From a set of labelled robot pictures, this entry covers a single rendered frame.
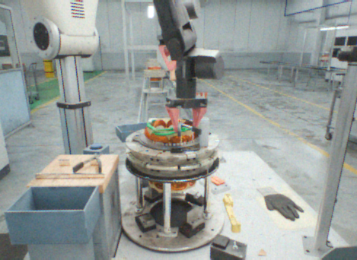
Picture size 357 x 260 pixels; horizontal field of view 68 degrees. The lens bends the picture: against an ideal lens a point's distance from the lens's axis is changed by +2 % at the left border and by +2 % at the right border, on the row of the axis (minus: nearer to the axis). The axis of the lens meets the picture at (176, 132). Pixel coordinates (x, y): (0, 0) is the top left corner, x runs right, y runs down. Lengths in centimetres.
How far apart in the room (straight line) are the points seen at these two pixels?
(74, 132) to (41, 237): 60
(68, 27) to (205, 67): 60
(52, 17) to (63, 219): 71
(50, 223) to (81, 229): 7
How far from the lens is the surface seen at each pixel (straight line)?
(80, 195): 72
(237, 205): 114
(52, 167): 84
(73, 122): 117
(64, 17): 109
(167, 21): 67
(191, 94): 71
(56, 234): 66
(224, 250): 86
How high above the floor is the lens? 139
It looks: 18 degrees down
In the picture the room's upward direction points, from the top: straight up
